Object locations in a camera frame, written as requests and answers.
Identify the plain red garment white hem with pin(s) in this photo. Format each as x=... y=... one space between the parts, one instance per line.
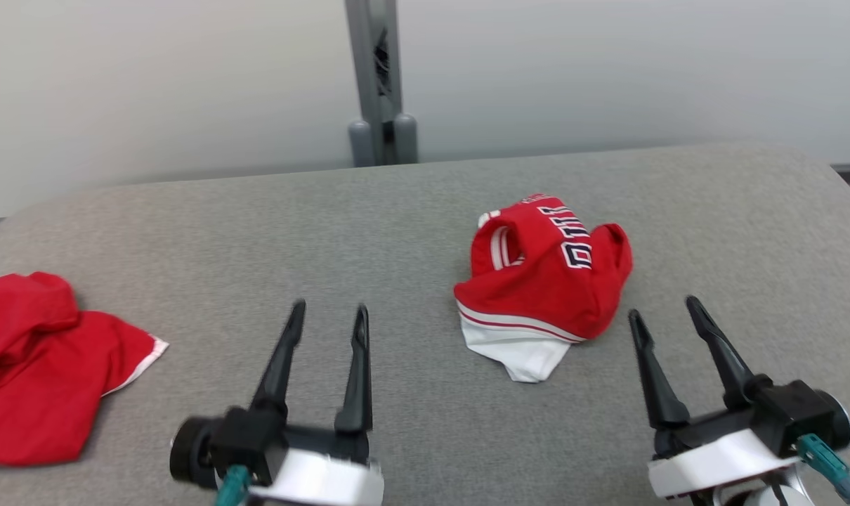
x=38 y=379

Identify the red white lettered jersey garment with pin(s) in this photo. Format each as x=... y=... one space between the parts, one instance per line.
x=544 y=295

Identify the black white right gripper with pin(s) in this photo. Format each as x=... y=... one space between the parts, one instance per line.
x=727 y=453

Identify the grey fabric cushion surface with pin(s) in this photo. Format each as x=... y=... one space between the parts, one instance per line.
x=397 y=232

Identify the grey metal frame post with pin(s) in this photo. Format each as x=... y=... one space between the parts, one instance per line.
x=372 y=126

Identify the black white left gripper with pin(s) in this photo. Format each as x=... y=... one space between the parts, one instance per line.
x=305 y=471

